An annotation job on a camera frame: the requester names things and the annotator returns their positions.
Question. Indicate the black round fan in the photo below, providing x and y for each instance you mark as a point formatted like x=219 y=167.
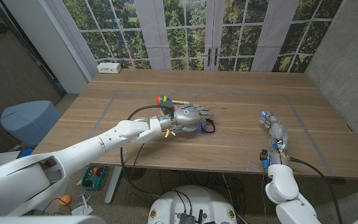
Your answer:
x=134 y=173

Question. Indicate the grey tape outline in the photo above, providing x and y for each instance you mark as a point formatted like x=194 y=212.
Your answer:
x=97 y=124

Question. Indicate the black block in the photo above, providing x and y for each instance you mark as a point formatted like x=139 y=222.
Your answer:
x=167 y=103

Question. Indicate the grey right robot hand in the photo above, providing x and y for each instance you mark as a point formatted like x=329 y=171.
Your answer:
x=279 y=137

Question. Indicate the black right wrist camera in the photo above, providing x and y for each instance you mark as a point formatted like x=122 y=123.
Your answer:
x=263 y=155

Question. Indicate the blue pad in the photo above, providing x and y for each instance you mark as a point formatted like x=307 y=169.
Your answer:
x=26 y=152

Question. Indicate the teal basket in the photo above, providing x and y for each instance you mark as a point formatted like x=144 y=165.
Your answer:
x=93 y=180

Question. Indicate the white table leg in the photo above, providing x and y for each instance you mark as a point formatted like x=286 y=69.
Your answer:
x=112 y=186

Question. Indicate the white box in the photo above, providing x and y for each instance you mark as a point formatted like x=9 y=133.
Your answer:
x=109 y=67

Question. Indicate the white toy airplane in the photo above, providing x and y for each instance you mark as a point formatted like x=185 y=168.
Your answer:
x=82 y=207

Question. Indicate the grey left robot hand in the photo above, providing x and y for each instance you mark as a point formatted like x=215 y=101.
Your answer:
x=188 y=116

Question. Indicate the orange ball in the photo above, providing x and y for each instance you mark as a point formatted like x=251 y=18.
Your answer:
x=65 y=200

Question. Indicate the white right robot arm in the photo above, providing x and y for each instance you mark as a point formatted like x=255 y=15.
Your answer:
x=281 y=186

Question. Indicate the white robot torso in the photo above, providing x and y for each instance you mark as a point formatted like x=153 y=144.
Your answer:
x=197 y=199

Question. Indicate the white floor board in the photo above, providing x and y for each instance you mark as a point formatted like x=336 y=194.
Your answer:
x=5 y=157

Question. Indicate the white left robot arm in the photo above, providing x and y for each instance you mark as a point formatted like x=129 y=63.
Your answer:
x=73 y=155

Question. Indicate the blue-grey ottoman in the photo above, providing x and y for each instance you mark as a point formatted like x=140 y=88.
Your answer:
x=30 y=121

